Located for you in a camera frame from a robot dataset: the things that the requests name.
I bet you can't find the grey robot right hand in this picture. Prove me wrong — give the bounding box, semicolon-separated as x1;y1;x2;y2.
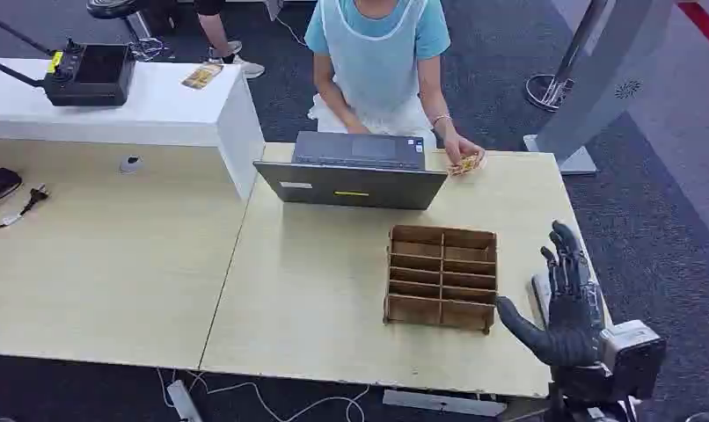
495;220;607;368

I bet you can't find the person's left hand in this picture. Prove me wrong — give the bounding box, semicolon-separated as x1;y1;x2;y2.
443;132;485;167

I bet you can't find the pale grey flat device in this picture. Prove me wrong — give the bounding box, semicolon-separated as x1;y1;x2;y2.
530;272;558;328

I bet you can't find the dark grey laptop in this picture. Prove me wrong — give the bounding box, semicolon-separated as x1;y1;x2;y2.
253;130;450;211

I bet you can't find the seated person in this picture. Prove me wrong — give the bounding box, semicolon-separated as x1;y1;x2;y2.
303;0;486;167

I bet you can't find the wooden card box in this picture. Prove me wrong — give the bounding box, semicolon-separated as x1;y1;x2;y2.
382;224;499;336

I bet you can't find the grey metal bar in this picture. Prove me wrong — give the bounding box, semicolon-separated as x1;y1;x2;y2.
382;389;508;418

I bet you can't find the grey stand pillar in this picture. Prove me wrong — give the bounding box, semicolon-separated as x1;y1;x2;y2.
523;0;676;177

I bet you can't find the yellow printed card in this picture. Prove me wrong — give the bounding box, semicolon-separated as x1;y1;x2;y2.
180;62;224;91

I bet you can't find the standing person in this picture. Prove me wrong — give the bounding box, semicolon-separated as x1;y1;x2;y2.
192;0;267;80

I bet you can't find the white counter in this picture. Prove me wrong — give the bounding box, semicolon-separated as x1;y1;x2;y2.
0;56;267;202

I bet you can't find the black box device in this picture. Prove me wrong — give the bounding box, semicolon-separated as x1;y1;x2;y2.
42;37;137;108

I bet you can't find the black stool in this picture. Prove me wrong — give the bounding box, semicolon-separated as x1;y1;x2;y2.
86;0;178;63

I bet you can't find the red floor tape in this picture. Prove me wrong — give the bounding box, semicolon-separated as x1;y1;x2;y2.
676;1;709;61

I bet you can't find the white power strip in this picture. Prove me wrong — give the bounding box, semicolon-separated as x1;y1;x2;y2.
165;379;205;422

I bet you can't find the black rod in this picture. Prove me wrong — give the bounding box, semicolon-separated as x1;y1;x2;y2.
0;55;46;89
0;10;56;58

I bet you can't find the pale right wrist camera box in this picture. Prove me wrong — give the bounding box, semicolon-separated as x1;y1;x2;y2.
600;320;668;403

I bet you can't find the chrome pole with ring base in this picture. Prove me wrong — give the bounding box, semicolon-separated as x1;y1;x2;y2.
524;0;610;113

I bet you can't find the white floor cable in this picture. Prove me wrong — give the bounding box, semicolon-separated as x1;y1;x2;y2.
273;14;309;49

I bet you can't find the white cable under desk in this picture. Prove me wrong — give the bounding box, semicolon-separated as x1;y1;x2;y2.
156;367;371;422

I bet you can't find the black cable with plug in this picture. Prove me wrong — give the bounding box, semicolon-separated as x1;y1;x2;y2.
0;184;51;231

